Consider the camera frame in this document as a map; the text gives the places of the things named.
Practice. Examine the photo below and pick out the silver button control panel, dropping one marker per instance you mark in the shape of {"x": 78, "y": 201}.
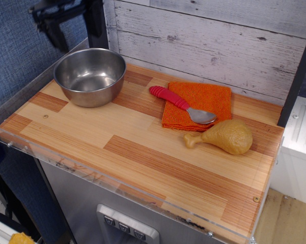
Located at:
{"x": 117, "y": 227}

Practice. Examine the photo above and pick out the plastic toy chicken drumstick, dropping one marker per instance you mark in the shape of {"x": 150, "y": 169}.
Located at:
{"x": 233, "y": 136}

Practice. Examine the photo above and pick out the orange folded cloth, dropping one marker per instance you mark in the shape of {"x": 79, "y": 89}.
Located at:
{"x": 208, "y": 97}

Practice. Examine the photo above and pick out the white appliance at right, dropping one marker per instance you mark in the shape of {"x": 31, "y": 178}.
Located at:
{"x": 289, "y": 173}

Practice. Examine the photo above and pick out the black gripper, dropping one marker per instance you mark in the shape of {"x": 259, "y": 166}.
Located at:
{"x": 48, "y": 15}

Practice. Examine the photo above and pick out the dark right shelf post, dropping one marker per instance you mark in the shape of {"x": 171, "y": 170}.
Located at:
{"x": 293, "y": 92}

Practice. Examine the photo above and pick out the dark left shelf post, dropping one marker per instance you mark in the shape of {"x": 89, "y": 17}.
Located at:
{"x": 95, "y": 24}

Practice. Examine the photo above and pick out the red handled metal spoon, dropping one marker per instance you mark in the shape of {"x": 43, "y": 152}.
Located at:
{"x": 197, "y": 116}

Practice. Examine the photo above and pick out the dark shelf post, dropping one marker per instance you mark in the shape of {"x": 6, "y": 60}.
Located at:
{"x": 293, "y": 92}
{"x": 95, "y": 24}

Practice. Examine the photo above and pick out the stainless steel cabinet front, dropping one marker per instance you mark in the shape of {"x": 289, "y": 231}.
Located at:
{"x": 78, "y": 197}

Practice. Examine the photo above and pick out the stainless steel bowl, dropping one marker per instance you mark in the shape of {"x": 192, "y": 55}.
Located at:
{"x": 91, "y": 77}

